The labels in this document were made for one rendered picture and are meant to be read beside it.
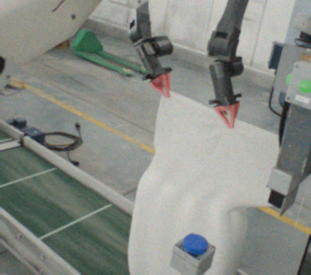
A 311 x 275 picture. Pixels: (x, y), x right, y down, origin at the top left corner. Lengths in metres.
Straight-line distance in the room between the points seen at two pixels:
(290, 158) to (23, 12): 0.66
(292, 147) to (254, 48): 5.78
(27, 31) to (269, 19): 5.84
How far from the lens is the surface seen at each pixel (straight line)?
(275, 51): 1.35
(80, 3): 0.92
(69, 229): 1.78
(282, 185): 0.96
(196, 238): 1.02
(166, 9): 7.69
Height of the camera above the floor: 1.45
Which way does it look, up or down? 16 degrees down
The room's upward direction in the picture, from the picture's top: 12 degrees clockwise
